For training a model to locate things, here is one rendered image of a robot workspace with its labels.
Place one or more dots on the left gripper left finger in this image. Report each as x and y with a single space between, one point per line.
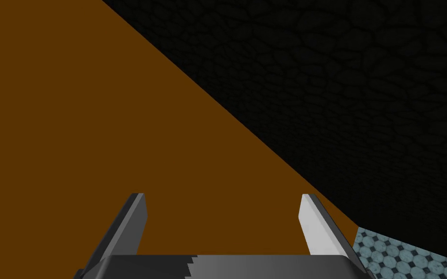
128 232

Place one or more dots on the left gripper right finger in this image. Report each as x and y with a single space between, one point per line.
316 232

